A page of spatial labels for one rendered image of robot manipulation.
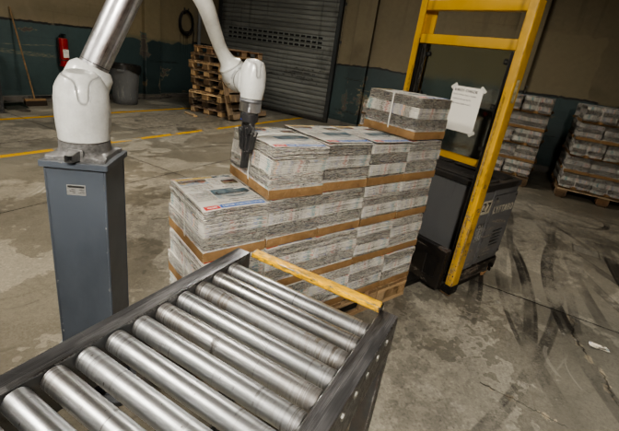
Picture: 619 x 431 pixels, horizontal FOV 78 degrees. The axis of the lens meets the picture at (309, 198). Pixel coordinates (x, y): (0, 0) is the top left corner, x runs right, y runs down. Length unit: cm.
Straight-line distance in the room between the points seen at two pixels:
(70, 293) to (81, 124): 62
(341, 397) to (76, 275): 108
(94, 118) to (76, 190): 24
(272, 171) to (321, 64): 763
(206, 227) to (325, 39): 785
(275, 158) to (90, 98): 66
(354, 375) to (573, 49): 758
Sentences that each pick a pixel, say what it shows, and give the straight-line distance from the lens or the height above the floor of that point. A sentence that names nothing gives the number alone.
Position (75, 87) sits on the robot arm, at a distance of 141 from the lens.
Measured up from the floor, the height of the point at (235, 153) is 95.
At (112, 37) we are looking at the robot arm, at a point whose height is 138.
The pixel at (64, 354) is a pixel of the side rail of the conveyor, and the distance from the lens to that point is 96.
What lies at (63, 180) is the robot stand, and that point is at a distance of 148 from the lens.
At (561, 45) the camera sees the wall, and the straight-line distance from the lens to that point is 813.
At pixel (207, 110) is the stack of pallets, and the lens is 826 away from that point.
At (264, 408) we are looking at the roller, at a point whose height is 79.
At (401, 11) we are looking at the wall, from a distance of 860.
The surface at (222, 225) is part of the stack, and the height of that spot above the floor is 76.
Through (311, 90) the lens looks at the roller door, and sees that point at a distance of 922.
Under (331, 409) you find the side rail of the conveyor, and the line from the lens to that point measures 83.
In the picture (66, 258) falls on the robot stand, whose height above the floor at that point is 65.
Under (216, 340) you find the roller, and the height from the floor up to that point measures 80.
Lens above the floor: 142
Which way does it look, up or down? 20 degrees down
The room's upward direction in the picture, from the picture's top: 8 degrees clockwise
